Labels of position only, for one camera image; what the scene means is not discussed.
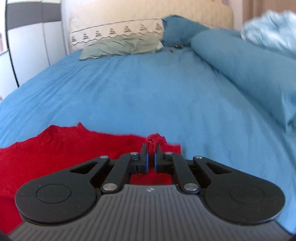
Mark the blue bed sheet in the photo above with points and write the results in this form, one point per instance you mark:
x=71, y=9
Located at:
x=178, y=95

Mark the red knit garment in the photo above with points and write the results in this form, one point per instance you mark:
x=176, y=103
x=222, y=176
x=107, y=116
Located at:
x=58, y=148

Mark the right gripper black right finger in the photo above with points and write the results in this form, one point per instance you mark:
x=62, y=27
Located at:
x=163, y=161

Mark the cream embroidered pillow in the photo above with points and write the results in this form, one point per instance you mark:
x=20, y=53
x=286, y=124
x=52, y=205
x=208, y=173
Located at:
x=83, y=34

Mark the light blue blanket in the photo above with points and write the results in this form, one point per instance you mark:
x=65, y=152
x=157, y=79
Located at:
x=272, y=30

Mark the teal blue pillow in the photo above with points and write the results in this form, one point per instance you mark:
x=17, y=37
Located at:
x=178, y=31

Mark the beige curtain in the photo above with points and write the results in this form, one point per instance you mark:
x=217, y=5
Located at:
x=254, y=8

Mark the rolled blue duvet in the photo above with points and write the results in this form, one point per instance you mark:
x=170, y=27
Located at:
x=266, y=76

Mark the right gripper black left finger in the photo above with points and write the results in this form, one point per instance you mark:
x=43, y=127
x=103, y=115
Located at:
x=139, y=161

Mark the sage green pillow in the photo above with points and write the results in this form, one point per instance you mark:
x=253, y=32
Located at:
x=122, y=45

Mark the white wardrobe with grey band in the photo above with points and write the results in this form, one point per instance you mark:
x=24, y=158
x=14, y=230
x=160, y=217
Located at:
x=32, y=39

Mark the small dark hair clip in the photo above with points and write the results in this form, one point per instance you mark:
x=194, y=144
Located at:
x=178, y=46

